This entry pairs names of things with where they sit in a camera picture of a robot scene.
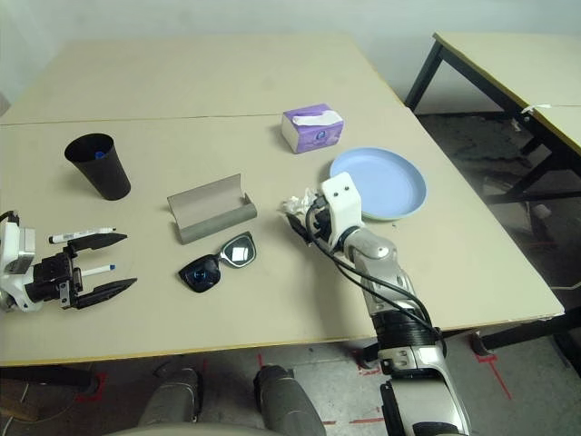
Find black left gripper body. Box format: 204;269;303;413
31;253;86;311

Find black plastic cup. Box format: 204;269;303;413
64;133;133;202

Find grey robot torso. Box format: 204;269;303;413
103;420;273;436

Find beige side table black legs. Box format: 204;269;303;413
405;31;581;114
492;103;581;205

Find grey robot foot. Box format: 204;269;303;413
140;367;203;428
252;364;326;436

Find black table base bar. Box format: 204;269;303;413
476;312;581;351
0;362;99;391

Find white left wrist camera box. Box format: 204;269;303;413
0;222;44;314

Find grey glasses case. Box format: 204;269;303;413
166;173;259;246

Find black sunglasses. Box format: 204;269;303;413
177;231;258;294

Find purple tissue box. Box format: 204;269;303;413
281;103;345;155

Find grey right robot foot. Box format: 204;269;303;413
252;364;326;436

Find blue plate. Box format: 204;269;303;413
329;145;429;223

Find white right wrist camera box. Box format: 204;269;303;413
319;172;364;253

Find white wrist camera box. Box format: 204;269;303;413
0;222;44;314
319;172;364;253

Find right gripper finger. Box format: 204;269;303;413
286;213;314;249

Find white marker black cap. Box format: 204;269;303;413
48;225;117;245

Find grey left robot foot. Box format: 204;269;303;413
140;367;203;428

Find wooden plank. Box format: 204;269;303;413
0;399;37;421

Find white tissue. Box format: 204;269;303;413
279;185;326;217

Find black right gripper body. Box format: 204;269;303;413
310;194;336;247

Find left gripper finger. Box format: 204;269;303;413
72;277;139;311
65;232;130;255

